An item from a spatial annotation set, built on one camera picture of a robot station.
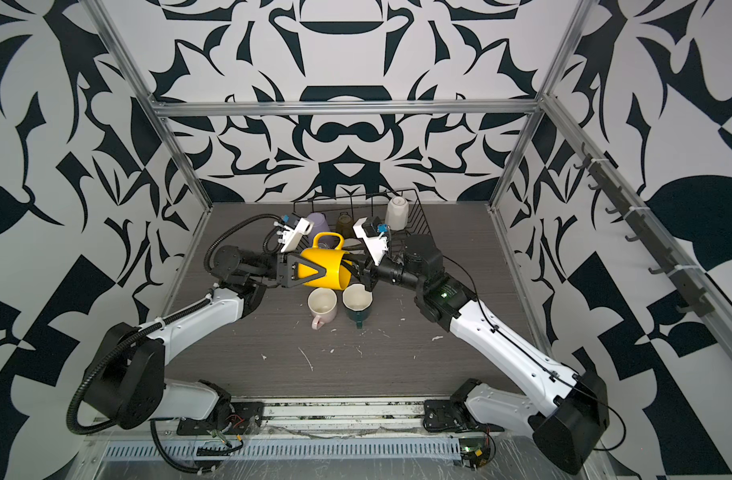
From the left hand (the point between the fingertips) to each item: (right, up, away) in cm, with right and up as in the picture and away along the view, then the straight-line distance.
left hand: (332, 270), depth 60 cm
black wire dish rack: (+8, +18, +52) cm, 56 cm away
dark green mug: (+4, -13, +31) cm, 34 cm away
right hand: (+2, +3, +4) cm, 6 cm away
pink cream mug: (-6, -13, +29) cm, 33 cm away
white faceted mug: (+17, +14, +44) cm, 50 cm away
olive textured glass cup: (-1, +10, +47) cm, 48 cm away
